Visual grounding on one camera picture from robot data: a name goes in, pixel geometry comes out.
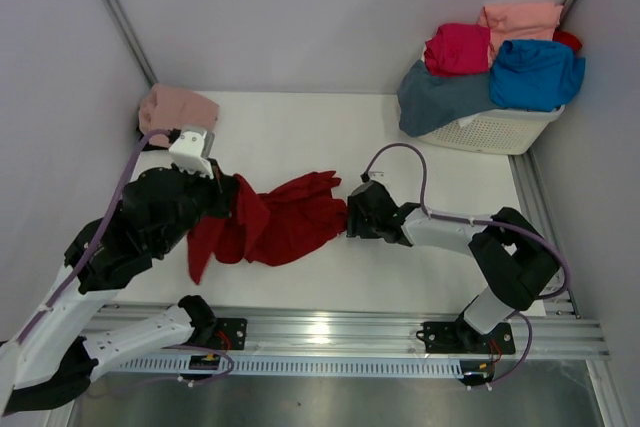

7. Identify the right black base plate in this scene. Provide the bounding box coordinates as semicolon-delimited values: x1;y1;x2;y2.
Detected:
415;319;516;355

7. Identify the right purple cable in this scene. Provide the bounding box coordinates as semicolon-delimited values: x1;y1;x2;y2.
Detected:
360;144;574;383

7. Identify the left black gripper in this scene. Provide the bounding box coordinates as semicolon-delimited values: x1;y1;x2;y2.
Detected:
157;156;240;254

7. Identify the salmon pink t-shirt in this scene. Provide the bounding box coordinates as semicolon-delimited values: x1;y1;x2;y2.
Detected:
477;1;564;64

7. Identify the aluminium mounting rail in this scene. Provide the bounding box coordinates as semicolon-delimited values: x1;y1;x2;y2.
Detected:
64;304;612;362

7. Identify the left corner aluminium profile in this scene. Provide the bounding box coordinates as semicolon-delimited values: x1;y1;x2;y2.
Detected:
101;0;158;87

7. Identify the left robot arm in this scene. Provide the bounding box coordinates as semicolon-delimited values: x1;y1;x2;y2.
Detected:
1;166;238;415

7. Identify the white slotted cable duct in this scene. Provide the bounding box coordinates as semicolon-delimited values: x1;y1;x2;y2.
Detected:
112;352;463;379

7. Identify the slate blue t-shirt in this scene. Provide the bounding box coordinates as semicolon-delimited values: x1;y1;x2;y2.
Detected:
397;60;499;138

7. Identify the folded pink t-shirt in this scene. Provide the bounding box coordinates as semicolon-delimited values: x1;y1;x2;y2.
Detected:
138;84;219;135

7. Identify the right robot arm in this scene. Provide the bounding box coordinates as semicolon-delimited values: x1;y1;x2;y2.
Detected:
346;181;561;355

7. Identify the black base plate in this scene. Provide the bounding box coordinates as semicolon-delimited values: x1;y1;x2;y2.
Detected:
202;317;248;352
415;319;516;355

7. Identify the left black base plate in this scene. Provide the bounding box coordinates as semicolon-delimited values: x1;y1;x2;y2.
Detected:
202;317;248;352

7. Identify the magenta t-shirt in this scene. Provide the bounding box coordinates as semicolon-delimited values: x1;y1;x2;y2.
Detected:
424;23;491;77

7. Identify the white laundry basket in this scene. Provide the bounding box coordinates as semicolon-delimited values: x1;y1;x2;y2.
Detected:
419;105;565;155

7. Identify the bright red t-shirt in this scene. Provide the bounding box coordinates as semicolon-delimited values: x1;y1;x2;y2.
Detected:
553;30;583;55

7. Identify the dark red t-shirt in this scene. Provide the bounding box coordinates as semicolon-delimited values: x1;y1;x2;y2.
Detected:
187;171;347;284

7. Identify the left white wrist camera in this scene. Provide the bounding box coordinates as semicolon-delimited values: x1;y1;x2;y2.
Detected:
168;125;215;179

